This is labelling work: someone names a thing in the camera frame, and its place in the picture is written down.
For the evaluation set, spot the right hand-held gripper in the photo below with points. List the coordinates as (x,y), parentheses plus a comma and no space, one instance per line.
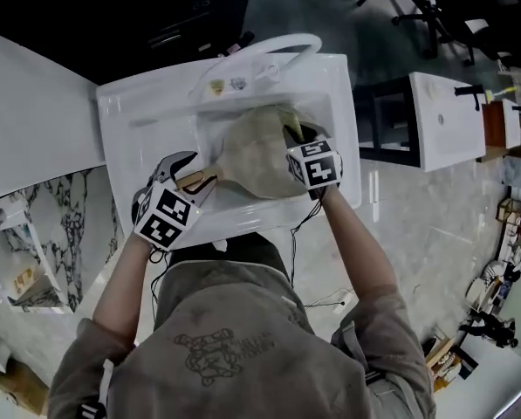
(317,168)

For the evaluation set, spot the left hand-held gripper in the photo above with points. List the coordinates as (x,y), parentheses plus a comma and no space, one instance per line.
(166,216)

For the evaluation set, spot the yellow-green sponge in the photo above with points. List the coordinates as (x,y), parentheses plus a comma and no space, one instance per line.
(296,125)

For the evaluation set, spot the person's right forearm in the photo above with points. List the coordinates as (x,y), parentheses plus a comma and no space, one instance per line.
(356,242)

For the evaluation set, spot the person's left forearm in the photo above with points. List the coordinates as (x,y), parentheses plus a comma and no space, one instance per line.
(120,286)

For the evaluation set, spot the white ceramic sink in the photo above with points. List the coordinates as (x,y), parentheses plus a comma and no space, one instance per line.
(125,146)

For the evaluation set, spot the grey sticker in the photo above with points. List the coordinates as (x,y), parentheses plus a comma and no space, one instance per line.
(238,83)

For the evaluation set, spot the person's dark trousers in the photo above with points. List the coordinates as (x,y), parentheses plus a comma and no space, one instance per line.
(234,251)

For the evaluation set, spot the white curved faucet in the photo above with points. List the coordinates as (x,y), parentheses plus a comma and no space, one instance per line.
(286,39)

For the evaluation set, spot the yellow sticker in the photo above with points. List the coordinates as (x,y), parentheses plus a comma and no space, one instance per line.
(216,87)

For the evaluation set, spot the marble pattern counter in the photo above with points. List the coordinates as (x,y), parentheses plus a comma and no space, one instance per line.
(68,216)

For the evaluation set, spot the white rectangular washbasin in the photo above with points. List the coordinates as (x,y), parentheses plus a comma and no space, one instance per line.
(447,125)

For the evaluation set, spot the white cabinet block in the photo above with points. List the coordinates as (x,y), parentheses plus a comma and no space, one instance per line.
(24,116)

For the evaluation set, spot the black faucet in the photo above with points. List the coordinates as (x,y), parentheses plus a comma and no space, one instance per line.
(471,91)

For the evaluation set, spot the person's grey printed shirt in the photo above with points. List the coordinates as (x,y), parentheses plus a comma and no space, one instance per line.
(242,356)

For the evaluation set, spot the wooden cabinet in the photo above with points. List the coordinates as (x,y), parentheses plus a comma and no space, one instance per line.
(495,122)

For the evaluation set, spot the black mesh office chair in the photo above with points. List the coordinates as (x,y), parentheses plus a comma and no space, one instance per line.
(474,11)

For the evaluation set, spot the grey stone slab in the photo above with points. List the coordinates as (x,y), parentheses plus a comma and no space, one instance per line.
(519,173)

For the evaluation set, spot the cardboard box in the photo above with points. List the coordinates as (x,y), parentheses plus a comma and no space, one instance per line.
(20,386)

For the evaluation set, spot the black frame stand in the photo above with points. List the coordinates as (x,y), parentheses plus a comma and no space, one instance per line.
(388,90)

